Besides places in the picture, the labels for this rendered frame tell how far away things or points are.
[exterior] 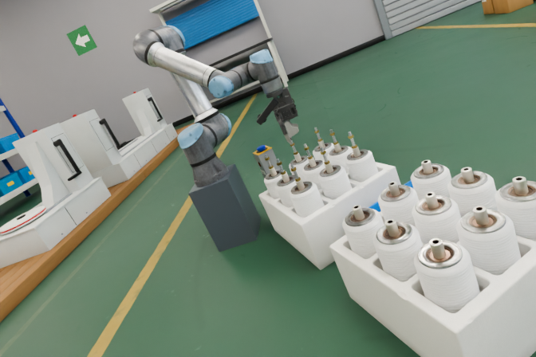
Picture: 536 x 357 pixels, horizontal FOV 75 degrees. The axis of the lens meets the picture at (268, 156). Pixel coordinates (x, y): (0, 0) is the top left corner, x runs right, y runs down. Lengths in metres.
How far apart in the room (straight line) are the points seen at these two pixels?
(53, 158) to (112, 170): 0.63
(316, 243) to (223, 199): 0.47
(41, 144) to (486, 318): 2.99
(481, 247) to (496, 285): 0.07
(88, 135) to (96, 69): 3.66
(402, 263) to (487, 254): 0.15
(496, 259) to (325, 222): 0.52
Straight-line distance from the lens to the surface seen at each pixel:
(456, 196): 0.92
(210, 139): 1.47
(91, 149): 3.64
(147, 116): 4.74
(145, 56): 1.43
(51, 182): 3.15
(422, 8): 6.42
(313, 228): 1.13
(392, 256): 0.80
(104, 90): 7.18
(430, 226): 0.85
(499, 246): 0.78
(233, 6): 6.17
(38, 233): 2.71
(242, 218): 1.48
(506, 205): 0.85
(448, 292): 0.73
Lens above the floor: 0.72
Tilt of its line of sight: 17 degrees down
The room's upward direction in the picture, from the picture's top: 24 degrees counter-clockwise
